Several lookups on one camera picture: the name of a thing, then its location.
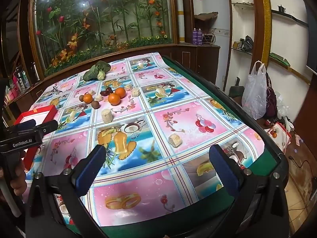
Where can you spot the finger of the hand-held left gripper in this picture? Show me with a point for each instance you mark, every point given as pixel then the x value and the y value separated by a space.
pixel 26 125
pixel 48 126

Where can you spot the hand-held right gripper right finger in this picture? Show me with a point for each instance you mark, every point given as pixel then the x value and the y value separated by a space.
pixel 224 171

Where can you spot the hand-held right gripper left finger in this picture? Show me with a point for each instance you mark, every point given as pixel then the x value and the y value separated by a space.
pixel 89 169

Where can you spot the large orange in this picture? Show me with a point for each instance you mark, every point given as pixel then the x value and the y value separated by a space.
pixel 114 99

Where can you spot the person's left hand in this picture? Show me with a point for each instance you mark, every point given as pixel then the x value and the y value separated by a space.
pixel 17 181

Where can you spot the red gift box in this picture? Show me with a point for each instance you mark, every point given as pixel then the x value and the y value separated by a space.
pixel 48 114

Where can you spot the dark dried stem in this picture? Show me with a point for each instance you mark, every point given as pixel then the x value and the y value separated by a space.
pixel 55 89

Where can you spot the small orange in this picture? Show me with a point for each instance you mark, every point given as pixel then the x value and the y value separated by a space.
pixel 87 98

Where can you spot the dark thermos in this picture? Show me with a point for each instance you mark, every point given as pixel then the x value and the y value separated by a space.
pixel 19 76

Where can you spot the silver flask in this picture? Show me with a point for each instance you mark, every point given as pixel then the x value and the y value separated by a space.
pixel 34 71

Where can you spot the large peeled banana piece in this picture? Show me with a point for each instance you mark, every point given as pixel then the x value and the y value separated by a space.
pixel 106 116

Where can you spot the fruit print carton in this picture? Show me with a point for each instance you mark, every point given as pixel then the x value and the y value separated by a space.
pixel 278 135

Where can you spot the green bok choy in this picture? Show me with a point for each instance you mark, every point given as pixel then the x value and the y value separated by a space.
pixel 95 70

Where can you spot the dark pot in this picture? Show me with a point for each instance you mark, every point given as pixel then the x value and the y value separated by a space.
pixel 236 90

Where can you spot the clear plastic bag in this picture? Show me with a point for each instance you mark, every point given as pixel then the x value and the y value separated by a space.
pixel 255 94

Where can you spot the maroon bag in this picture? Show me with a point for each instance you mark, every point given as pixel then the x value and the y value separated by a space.
pixel 271 101

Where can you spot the wooden cabinet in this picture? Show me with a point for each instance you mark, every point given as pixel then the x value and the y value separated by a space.
pixel 205 59

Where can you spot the green board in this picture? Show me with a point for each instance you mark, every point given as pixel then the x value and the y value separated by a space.
pixel 279 59

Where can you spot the glass artificial flower display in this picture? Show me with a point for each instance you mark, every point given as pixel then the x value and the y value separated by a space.
pixel 111 17

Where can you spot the yellow box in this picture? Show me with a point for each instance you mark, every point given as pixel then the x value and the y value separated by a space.
pixel 236 45

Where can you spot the black bag on shelf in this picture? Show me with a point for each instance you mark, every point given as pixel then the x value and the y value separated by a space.
pixel 247 44

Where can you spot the purple spray can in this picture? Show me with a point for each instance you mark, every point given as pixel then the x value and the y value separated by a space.
pixel 195 36
pixel 199 37

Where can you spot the brown flat basket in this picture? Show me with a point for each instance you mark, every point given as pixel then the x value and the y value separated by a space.
pixel 205 16

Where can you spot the gold-edged wooden pillar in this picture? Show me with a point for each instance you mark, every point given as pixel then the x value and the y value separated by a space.
pixel 261 17

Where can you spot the white roll with yellow bands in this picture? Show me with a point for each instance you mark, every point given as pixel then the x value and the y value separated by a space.
pixel 180 17

